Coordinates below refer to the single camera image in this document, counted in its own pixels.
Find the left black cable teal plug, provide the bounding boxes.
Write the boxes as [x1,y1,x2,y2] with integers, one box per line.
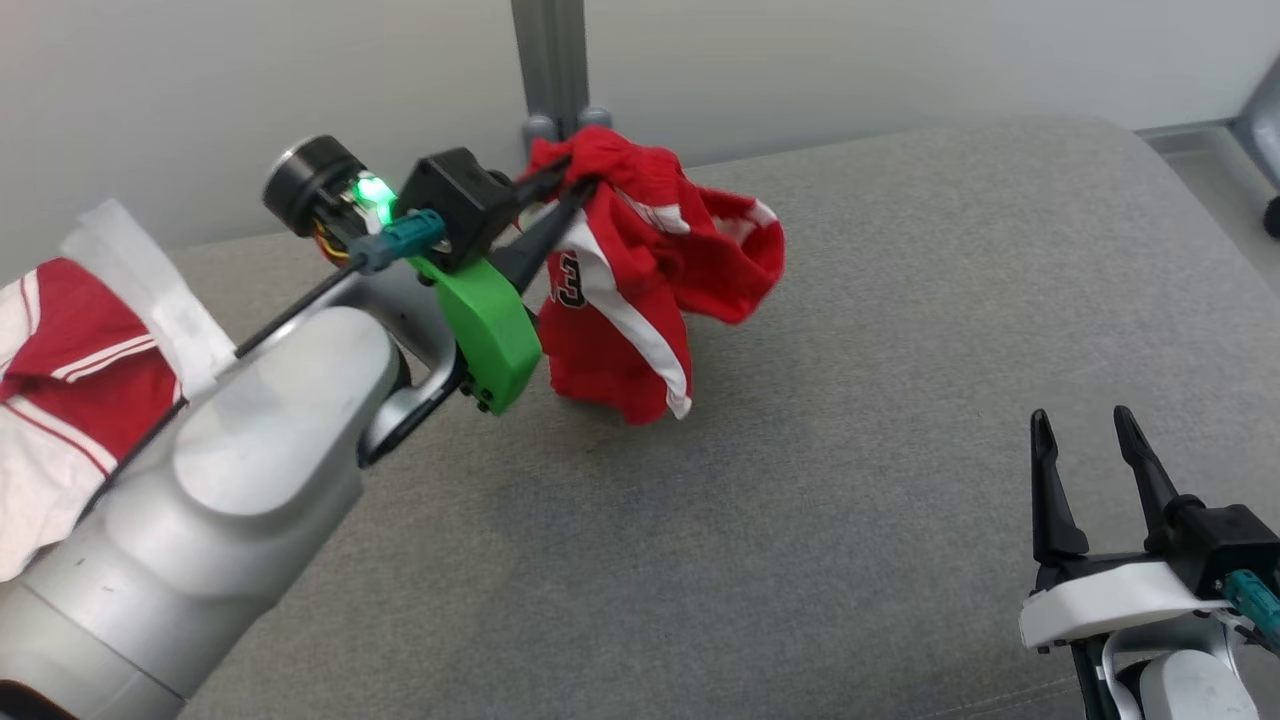
[232,208,446,359]

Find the right black cable teal plug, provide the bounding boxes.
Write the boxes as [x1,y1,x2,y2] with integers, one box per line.
[1225,570,1280,641]

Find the grey metal wheeled frame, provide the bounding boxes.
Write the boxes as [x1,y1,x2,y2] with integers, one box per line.
[1230,70,1280,241]

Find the red and white jersey shirt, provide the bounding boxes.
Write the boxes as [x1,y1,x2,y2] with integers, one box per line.
[0,258,186,581]

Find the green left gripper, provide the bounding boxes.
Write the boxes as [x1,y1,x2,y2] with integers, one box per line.
[418,158,599,416]

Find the grey partition post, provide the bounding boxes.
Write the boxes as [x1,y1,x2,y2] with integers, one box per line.
[510,0,613,151]

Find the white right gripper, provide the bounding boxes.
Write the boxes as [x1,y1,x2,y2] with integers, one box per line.
[1018,405,1241,653]

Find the red basketball shorts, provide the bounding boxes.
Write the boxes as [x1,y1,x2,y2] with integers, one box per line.
[525,125,786,426]

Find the black cable teal plug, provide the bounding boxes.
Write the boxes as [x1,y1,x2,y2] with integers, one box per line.
[1225,570,1280,641]
[232,208,446,359]

